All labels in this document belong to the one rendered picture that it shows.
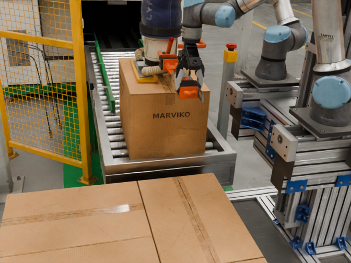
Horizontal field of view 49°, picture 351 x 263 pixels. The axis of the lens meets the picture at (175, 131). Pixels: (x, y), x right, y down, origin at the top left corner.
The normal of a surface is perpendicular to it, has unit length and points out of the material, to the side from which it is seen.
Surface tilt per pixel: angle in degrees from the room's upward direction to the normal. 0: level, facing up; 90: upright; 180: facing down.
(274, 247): 0
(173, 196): 0
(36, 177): 0
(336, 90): 97
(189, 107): 90
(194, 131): 90
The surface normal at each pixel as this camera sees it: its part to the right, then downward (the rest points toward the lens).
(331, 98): -0.47, 0.50
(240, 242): 0.04, -0.89
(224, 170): 0.25, 0.45
